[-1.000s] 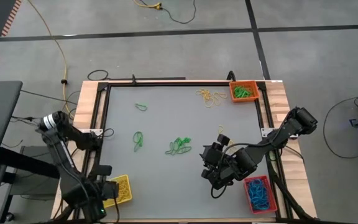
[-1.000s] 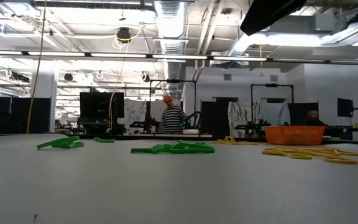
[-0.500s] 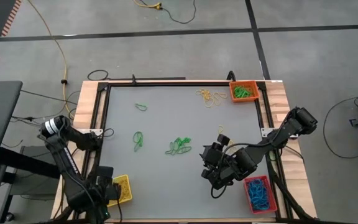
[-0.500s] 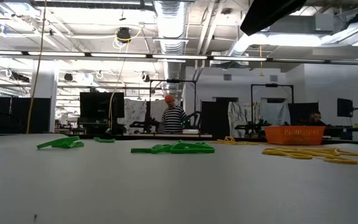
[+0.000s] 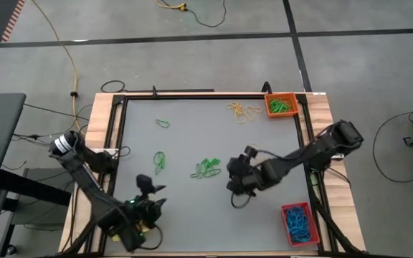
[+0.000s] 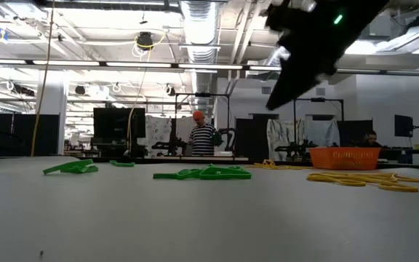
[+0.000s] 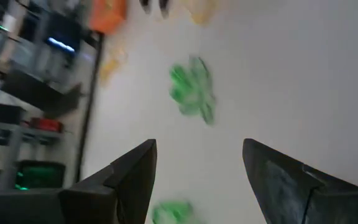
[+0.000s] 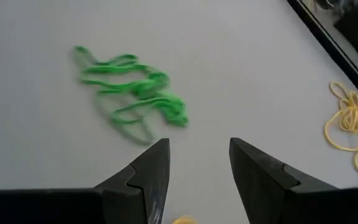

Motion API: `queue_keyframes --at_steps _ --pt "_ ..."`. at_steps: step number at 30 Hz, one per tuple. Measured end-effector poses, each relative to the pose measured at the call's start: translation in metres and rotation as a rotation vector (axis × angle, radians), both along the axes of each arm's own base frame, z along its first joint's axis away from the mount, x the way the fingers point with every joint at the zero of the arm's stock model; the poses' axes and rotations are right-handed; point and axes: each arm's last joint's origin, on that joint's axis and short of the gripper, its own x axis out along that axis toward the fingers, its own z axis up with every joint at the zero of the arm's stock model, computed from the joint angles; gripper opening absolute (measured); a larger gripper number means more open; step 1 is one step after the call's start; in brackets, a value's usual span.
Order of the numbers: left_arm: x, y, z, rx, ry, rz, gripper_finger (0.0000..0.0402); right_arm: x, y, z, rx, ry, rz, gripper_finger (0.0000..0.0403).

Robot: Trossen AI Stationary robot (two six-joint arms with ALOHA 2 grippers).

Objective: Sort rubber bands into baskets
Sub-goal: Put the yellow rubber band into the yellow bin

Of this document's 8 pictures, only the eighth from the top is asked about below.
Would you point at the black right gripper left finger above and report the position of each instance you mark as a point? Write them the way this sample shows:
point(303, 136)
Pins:
point(120, 202)

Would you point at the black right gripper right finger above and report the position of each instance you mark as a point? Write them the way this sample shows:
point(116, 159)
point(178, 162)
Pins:
point(284, 199)

